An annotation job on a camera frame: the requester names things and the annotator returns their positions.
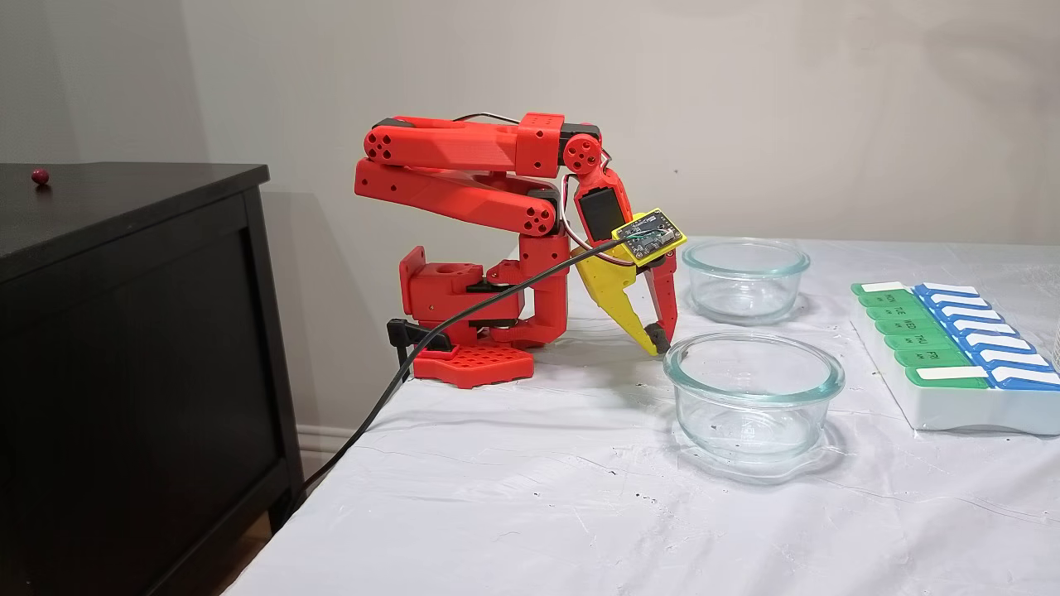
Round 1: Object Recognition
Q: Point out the weekly pill organizer box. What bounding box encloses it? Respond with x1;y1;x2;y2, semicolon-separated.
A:
851;281;1060;435

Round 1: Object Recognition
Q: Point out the clear glass bowl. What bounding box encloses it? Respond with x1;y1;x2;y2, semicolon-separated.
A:
662;331;846;464
682;238;811;325

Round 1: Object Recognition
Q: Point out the black table clamp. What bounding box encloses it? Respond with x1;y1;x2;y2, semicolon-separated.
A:
387;319;455;383

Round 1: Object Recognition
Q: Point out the white table cover sheet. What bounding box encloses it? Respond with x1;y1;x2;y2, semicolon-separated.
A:
219;232;1060;596

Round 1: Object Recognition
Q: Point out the white baseboard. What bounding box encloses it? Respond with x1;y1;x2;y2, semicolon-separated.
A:
296;424;372;485

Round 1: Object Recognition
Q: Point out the black wooden cabinet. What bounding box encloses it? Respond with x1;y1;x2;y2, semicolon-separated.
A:
0;162;306;596

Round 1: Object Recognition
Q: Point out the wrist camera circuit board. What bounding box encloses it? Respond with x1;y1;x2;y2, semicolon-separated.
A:
614;210;683;262

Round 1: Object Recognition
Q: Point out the red white black servo cable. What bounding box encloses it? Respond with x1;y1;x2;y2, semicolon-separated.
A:
561;170;632;267

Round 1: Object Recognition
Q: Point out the black camera cable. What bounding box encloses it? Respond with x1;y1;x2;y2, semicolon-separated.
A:
273;236;634;535

